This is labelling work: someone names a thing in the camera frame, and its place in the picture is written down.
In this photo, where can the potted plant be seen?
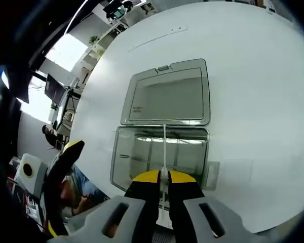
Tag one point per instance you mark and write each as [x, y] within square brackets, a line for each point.
[93, 39]

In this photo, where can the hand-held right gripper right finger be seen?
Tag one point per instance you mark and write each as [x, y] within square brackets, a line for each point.
[202, 217]

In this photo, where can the open laptop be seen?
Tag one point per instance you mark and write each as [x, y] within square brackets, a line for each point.
[54, 87]

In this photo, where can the person's blue jeans legs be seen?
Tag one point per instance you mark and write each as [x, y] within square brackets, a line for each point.
[91, 184]

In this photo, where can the clear grey guide fixture box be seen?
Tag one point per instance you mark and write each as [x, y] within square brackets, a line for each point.
[167, 101]

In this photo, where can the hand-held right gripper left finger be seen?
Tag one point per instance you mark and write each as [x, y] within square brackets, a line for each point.
[131, 217]

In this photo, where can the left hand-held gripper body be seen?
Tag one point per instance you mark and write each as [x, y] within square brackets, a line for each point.
[33, 177]

